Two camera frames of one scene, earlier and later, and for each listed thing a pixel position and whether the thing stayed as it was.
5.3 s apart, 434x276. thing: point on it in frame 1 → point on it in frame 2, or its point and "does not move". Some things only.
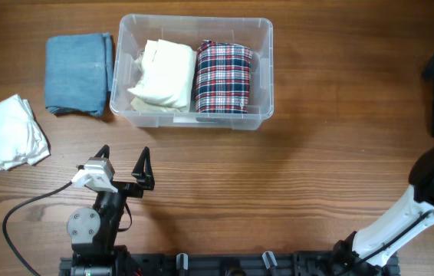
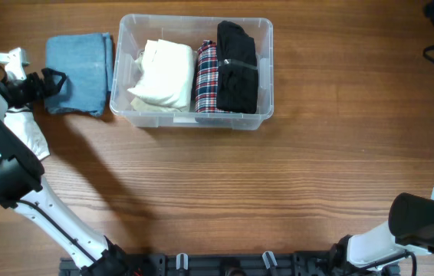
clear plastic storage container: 208,72 does not move
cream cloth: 165,82 does not move
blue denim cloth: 79,73 does not move
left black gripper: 145,180 → 47,90
